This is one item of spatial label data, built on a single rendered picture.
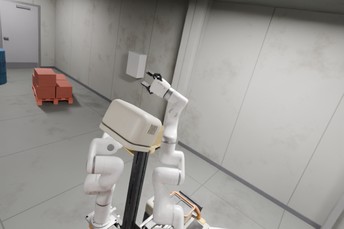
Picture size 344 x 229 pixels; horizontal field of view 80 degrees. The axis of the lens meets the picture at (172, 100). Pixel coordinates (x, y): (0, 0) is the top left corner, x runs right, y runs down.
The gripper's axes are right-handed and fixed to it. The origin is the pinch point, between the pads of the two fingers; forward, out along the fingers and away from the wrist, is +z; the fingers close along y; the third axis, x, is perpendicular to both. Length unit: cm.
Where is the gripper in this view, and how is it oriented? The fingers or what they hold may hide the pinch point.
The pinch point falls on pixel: (146, 77)
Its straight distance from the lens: 122.0
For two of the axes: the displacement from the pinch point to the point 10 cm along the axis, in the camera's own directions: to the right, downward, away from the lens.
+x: -4.0, 5.3, -7.5
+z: -8.2, -5.8, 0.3
